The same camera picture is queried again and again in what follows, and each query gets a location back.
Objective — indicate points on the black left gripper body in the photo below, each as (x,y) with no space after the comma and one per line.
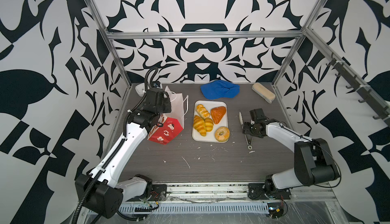
(165,107)

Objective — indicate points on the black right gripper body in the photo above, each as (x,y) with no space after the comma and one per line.
(250,129)

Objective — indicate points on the metal white-tipped tongs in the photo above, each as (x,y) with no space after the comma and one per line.
(246,130)

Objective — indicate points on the white red paper bag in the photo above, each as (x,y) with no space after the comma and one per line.
(173,122)

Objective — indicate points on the pale yellow fake bun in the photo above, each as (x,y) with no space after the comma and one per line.
(222,134)

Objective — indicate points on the orange fake baguette bread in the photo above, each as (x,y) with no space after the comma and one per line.
(217,114)

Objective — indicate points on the yellow fake croissant large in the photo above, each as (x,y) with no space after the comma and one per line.
(199,125)

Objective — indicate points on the small yellow fake bread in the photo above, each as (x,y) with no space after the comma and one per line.
(209,124)

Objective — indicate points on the yellow fake croissant bread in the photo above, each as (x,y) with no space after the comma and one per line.
(202,111)

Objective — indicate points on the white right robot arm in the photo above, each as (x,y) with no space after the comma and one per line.
(313,161)

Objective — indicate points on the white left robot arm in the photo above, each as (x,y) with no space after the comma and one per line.
(100,190)

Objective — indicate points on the white square analog clock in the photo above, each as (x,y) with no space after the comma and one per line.
(140,90)

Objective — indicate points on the beige sponge block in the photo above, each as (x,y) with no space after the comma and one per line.
(264,93)

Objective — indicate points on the white plastic tray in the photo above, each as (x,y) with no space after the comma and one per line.
(210,136)

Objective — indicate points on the blue cloth cap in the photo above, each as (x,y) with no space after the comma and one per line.
(219,89)

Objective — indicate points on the green circuit board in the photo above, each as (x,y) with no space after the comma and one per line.
(276,210)

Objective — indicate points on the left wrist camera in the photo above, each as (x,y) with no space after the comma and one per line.
(157,84)

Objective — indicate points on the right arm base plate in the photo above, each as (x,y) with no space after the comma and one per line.
(266,191)

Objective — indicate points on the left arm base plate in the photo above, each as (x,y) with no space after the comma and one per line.
(153,192)

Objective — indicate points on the black wall hook rail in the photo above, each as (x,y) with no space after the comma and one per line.
(355,83)

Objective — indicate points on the white slotted cable duct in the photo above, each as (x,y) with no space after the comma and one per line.
(192,208)

